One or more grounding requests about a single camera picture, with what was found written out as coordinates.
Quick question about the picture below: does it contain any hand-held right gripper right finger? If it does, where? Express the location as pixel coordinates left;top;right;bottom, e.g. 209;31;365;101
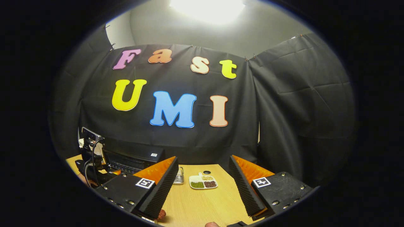
228;154;315;221

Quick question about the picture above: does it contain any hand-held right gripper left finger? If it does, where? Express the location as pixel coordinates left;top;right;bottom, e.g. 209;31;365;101
94;156;179;220

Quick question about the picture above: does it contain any black electric oven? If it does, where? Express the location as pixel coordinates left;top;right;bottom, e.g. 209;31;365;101
102;144;165;175

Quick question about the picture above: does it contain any white divided dish of beans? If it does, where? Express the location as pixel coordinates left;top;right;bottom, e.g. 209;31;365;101
189;172;219;190

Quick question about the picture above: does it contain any large ceiling light panel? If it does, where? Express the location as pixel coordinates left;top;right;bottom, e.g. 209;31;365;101
169;0;247;25

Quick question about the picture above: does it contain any metal wire basket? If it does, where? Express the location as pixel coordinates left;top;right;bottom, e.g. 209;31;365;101
173;166;185;185

